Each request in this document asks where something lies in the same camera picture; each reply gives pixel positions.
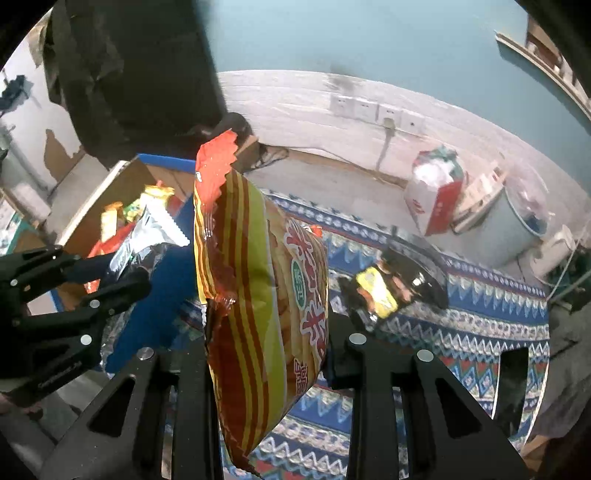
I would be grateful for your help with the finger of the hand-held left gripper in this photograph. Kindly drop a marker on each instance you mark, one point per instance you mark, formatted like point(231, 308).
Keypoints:
point(87, 270)
point(124, 288)

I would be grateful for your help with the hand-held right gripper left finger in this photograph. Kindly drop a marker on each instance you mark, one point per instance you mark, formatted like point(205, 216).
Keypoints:
point(194, 392)

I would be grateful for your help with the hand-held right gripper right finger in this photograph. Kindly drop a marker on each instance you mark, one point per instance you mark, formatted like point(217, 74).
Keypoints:
point(341, 360)

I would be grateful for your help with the blue cardboard box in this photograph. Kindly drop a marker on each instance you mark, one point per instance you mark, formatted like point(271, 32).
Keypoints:
point(166, 286)

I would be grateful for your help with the silver snack packet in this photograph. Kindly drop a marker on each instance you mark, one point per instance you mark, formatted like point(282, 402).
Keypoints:
point(138, 244)

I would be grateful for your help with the red yellow striped snack packet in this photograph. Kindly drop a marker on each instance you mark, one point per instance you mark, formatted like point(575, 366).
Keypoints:
point(249, 277)

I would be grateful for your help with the yellow orange snack packet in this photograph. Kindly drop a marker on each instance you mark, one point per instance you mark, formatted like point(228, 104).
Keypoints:
point(111, 221)

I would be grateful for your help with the green snack packet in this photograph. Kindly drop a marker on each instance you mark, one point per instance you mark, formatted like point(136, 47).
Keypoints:
point(131, 212)

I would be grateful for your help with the yellow white snack packet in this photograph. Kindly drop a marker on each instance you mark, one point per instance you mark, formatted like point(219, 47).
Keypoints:
point(157, 194)

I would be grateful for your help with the black snack packet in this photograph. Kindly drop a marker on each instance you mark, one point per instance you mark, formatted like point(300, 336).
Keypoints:
point(420, 272)

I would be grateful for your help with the blue patterned mat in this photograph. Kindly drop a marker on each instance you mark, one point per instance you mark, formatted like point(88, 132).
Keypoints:
point(461, 332)

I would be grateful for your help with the small brown cardboard box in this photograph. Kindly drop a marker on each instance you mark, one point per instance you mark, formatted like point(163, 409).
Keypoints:
point(247, 152)

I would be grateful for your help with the red and white bag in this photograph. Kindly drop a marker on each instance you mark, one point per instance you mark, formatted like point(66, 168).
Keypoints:
point(436, 194)

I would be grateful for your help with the grey round tub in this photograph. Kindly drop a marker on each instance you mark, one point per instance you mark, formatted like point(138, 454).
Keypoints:
point(503, 230)

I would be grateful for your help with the black office chair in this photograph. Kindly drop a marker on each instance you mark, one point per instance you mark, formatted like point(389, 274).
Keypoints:
point(138, 69)

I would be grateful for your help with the wooden board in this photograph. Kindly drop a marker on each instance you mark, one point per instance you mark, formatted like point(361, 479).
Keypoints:
point(480, 196)

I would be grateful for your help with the grey cloth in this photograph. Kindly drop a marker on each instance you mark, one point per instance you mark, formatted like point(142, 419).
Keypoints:
point(568, 369)

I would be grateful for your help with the white wall socket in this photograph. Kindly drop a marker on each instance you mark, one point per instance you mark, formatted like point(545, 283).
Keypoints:
point(364, 110)
point(388, 115)
point(340, 105)
point(412, 121)

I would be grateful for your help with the wooden frame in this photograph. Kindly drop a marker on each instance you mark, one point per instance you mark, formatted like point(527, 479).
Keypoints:
point(545, 60)

